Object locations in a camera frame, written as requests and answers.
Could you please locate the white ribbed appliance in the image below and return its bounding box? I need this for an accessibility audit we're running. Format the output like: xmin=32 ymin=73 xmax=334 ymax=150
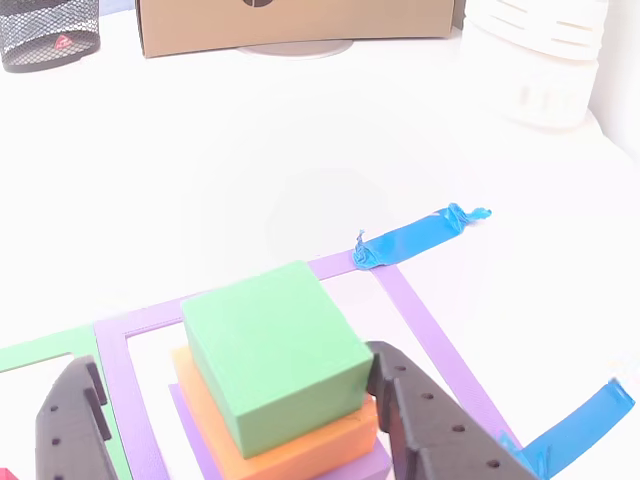
xmin=459 ymin=0 xmax=609 ymax=134

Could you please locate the purple square frame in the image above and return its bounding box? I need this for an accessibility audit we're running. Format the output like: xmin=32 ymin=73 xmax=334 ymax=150
xmin=93 ymin=249 xmax=526 ymax=480

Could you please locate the blue tape strip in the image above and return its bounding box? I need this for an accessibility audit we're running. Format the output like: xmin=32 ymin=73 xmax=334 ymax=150
xmin=352 ymin=202 xmax=494 ymax=272
xmin=499 ymin=377 xmax=637 ymax=480

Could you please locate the brown cardboard box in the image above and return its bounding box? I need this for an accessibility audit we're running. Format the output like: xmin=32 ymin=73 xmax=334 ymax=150
xmin=134 ymin=0 xmax=467 ymax=60

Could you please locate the purple square block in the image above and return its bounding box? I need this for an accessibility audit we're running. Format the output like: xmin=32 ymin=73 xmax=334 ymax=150
xmin=168 ymin=382 xmax=394 ymax=480

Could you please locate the orange square block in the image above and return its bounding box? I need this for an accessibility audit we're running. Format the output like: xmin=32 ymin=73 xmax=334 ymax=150
xmin=171 ymin=344 xmax=379 ymax=480

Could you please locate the black mesh bin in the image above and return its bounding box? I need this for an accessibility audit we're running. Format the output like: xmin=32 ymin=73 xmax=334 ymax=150
xmin=0 ymin=0 xmax=101 ymax=75

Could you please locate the green cube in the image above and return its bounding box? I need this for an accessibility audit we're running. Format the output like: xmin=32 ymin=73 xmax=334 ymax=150
xmin=180 ymin=259 xmax=375 ymax=460

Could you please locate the green square frame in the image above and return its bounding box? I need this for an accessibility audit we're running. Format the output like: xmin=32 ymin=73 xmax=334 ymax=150
xmin=0 ymin=323 xmax=132 ymax=480

